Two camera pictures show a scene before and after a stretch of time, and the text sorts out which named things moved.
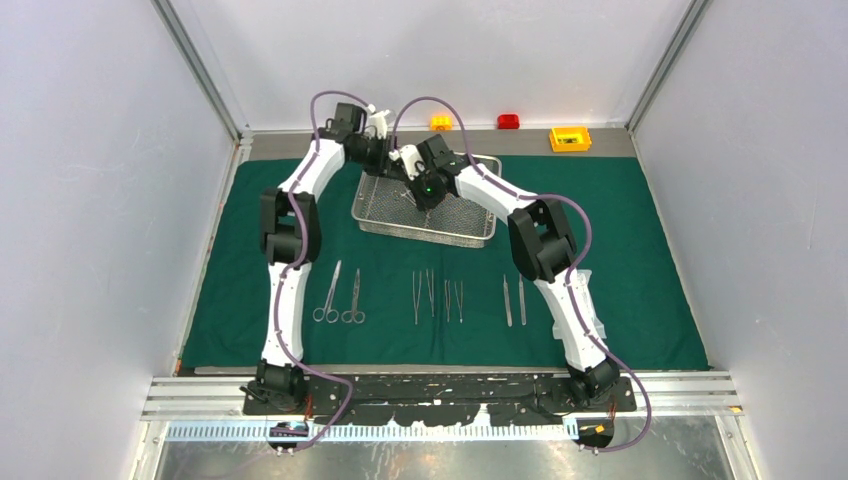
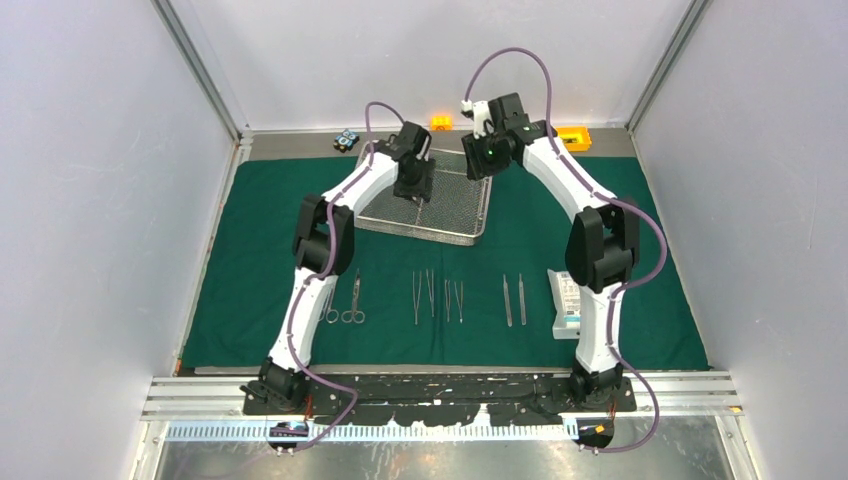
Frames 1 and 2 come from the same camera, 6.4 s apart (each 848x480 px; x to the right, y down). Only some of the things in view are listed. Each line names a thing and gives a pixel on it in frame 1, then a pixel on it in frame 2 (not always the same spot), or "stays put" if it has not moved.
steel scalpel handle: (507, 301) stays put
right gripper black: (424, 202) -> (477, 166)
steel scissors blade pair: (357, 316) stays put
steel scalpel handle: (522, 301) stays put
